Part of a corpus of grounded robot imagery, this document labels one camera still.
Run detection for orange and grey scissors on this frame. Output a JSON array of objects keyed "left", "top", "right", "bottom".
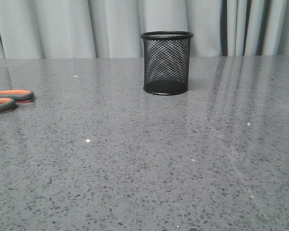
[{"left": 0, "top": 90, "right": 35, "bottom": 113}]

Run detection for grey curtain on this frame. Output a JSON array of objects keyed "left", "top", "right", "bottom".
[{"left": 0, "top": 0, "right": 289, "bottom": 59}]

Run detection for black mesh pen cup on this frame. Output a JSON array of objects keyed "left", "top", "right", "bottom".
[{"left": 141, "top": 31, "right": 194, "bottom": 95}]

